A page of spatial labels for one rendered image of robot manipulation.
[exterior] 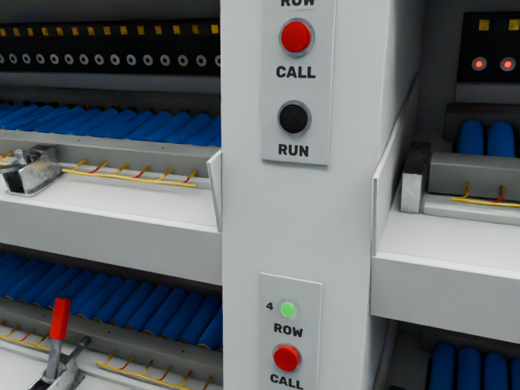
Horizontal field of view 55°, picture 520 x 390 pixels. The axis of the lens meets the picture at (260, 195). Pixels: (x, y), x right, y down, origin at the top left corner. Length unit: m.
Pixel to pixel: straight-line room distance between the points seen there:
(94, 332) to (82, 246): 0.14
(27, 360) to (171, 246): 0.26
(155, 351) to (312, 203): 0.25
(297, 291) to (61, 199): 0.20
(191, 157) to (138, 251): 0.08
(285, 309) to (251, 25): 0.17
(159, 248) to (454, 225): 0.19
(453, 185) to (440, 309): 0.09
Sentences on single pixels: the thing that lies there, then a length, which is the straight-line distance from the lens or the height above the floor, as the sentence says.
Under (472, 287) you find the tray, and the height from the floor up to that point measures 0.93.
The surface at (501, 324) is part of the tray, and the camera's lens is 0.31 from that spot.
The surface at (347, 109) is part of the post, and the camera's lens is 0.27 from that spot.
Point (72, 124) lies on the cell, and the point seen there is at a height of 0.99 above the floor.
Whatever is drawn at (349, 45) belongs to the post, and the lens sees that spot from 0.27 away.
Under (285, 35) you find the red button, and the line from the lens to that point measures 0.28.
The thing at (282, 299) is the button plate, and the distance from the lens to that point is 0.31.
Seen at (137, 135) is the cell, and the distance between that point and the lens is 0.44.
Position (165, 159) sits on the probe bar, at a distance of 0.38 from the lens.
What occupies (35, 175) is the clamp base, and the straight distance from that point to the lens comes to 0.43.
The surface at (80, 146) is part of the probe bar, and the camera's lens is 0.43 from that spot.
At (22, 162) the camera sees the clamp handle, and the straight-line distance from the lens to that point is 0.43.
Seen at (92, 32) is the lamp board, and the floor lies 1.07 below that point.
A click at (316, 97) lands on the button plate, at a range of 0.28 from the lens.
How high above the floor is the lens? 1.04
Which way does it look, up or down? 15 degrees down
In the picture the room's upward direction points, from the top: 1 degrees clockwise
